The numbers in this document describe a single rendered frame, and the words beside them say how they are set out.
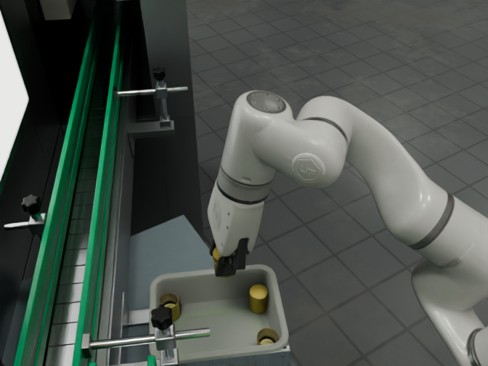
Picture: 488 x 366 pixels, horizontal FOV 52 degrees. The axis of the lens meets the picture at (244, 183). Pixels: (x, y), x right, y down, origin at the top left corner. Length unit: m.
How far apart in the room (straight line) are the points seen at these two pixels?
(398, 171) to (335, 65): 2.70
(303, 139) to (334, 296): 1.42
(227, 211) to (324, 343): 1.21
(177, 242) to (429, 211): 0.61
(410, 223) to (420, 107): 2.43
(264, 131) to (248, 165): 0.06
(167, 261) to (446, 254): 0.60
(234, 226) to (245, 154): 0.11
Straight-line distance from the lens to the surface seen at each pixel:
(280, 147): 0.59
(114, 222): 0.98
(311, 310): 1.91
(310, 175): 0.59
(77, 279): 0.91
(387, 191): 0.68
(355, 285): 2.01
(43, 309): 0.84
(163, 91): 1.18
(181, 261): 1.07
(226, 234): 0.69
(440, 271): 0.71
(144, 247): 1.10
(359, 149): 0.70
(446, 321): 0.73
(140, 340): 0.72
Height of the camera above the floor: 1.56
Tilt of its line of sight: 41 degrees down
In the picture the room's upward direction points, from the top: straight up
